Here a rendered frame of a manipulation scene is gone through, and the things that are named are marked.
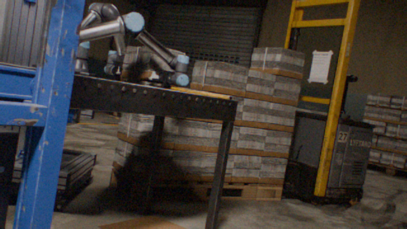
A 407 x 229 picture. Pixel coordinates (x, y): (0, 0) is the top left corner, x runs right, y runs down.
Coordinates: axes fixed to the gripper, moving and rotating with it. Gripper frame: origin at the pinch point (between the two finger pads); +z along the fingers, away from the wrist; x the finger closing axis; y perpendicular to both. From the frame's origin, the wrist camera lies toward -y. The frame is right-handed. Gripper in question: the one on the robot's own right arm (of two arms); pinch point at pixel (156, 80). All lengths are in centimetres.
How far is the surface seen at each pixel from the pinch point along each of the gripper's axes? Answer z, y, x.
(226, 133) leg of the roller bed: -75, -24, -8
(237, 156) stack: 1, -49, -86
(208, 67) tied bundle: 18, 17, -55
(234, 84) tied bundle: 1, 8, -70
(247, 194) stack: 0, -80, -102
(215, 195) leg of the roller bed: -75, -60, -8
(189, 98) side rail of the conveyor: -91, -7, 32
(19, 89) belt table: -127, -12, 119
